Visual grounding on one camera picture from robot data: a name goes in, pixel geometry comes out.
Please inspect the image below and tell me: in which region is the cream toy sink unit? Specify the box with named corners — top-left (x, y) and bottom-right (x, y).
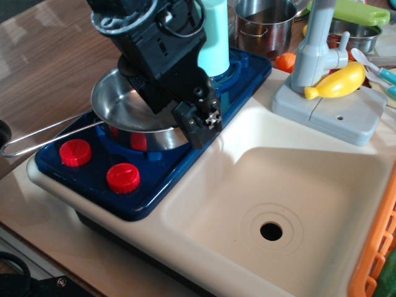
top-left (27, 70), bottom-right (395, 296)

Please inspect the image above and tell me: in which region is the shallow steel bowl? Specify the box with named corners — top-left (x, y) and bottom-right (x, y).
top-left (327, 19), bottom-right (382, 54)

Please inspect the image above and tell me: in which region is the green object in basket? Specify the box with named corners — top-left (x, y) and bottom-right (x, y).
top-left (373, 249), bottom-right (395, 297)

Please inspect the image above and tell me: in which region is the grey toy faucet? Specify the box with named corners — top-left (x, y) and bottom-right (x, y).
top-left (272, 1), bottom-right (387, 146)

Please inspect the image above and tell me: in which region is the black cable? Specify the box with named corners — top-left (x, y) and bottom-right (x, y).
top-left (0, 251), bottom-right (32, 291)

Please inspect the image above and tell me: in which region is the black knob at edge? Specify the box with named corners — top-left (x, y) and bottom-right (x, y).
top-left (0, 120), bottom-right (12, 146)

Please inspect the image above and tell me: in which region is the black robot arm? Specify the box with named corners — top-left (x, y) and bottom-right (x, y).
top-left (88, 1), bottom-right (223, 149)

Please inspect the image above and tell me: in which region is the turquoise plastic cup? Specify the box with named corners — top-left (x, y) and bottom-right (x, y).
top-left (198, 1), bottom-right (230, 77)

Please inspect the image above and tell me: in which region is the yellow toy banana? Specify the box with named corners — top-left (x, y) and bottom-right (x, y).
top-left (304, 61), bottom-right (366, 100)

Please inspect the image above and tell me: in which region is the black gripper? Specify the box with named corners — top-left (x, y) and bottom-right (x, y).
top-left (90, 1), bottom-right (223, 149)

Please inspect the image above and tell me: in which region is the orange plastic basket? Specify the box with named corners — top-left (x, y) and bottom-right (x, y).
top-left (348, 173), bottom-right (395, 296)

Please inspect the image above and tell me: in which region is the red stove knob left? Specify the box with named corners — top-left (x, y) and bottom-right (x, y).
top-left (59, 139), bottom-right (92, 168)

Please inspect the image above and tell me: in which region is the orange toy carrot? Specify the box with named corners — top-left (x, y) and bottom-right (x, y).
top-left (275, 53), bottom-right (296, 74)

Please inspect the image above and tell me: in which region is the steel pot with handles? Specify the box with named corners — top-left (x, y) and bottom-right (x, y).
top-left (234, 0), bottom-right (298, 61)

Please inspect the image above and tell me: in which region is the red stove knob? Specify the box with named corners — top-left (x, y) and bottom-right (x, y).
top-left (106, 163), bottom-right (141, 194)
top-left (59, 139), bottom-right (92, 168)

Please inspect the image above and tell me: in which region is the red stove knob right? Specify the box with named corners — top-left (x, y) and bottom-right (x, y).
top-left (106, 163), bottom-right (141, 194)

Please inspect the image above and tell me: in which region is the small steel frying pan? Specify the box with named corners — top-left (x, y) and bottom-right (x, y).
top-left (1, 69), bottom-right (187, 158)

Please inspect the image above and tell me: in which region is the blue toy stove top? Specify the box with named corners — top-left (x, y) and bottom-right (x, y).
top-left (34, 46), bottom-right (273, 222)

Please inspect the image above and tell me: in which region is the white spoon teal handle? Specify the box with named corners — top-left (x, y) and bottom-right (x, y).
top-left (351, 48), bottom-right (396, 85)

